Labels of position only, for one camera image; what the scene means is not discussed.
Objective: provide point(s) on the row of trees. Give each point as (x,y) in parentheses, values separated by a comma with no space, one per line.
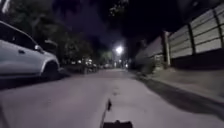
(50,30)

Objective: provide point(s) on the grey asphalt road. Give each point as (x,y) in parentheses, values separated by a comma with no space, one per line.
(66,100)

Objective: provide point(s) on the grey concrete pavement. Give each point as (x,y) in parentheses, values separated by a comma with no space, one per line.
(200,83)

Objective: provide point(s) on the bush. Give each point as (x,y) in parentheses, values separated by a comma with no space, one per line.
(147,67)

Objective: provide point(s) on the robot's own part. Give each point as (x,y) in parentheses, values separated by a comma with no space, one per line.
(116,124)

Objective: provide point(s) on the white car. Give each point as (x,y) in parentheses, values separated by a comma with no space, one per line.
(20,56)

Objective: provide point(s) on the pale slatted boundary wall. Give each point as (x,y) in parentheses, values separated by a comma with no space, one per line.
(203,36)

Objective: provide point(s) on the row of parked cars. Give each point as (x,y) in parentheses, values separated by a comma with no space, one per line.
(88,66)

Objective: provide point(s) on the street lamp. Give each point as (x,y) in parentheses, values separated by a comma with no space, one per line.
(119,50)

